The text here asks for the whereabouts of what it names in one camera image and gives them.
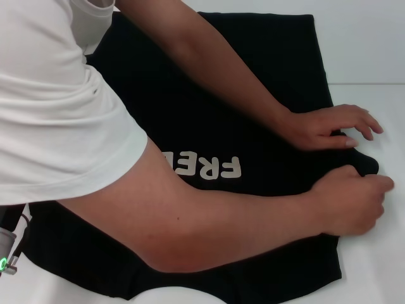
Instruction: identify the person's left forearm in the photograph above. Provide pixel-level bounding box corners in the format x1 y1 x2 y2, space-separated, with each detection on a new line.
112 0 297 140

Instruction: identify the black shirt with FREE! print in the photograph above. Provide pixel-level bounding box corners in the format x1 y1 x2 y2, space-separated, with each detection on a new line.
23 11 380 301

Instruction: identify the person's right forearm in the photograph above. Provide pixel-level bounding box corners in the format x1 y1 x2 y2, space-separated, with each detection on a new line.
59 139 322 274

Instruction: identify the left gripper cable with plug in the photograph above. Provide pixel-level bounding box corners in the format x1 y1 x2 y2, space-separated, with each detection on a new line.
4 218 32 276

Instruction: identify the person's left hand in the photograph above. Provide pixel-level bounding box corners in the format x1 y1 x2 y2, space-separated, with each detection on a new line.
280 103 385 150

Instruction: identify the person's white T-shirt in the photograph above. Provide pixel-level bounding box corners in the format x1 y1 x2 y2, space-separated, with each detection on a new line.
0 0 149 207

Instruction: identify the person's right hand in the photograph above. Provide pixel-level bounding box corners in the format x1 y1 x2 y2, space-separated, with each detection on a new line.
307 164 395 238

